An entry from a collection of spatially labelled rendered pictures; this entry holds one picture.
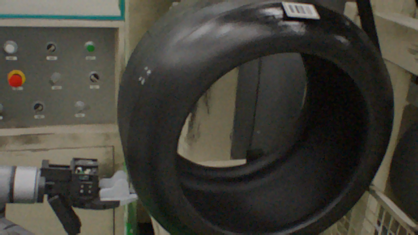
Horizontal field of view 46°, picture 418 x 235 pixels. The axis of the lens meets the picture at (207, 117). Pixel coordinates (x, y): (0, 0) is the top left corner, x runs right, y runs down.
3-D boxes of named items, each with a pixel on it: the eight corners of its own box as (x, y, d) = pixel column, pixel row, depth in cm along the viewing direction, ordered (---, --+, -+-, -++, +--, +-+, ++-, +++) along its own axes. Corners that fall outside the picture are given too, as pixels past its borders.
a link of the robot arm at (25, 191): (12, 211, 97) (17, 189, 104) (37, 211, 98) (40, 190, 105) (14, 177, 94) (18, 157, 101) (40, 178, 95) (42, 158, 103)
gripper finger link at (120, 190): (146, 183, 102) (100, 181, 100) (142, 207, 104) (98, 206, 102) (144, 175, 105) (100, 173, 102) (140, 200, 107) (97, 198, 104)
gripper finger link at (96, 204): (121, 204, 101) (76, 203, 99) (119, 210, 102) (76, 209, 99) (119, 192, 105) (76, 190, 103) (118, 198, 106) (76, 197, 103)
